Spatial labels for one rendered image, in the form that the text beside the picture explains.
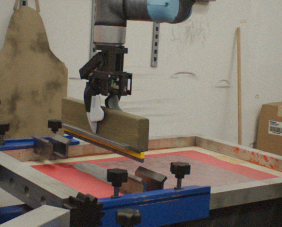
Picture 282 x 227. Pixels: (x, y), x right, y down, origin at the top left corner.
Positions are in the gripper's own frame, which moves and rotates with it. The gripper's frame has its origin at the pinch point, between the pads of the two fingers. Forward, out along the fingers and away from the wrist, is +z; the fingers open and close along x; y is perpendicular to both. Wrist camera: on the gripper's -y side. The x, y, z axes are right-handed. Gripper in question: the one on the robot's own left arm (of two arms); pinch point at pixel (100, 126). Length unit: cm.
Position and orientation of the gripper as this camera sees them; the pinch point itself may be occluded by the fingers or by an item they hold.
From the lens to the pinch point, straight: 147.4
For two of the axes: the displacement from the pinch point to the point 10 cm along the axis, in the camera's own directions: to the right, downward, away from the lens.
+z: -0.6, 9.9, 1.4
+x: 8.1, -0.4, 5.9
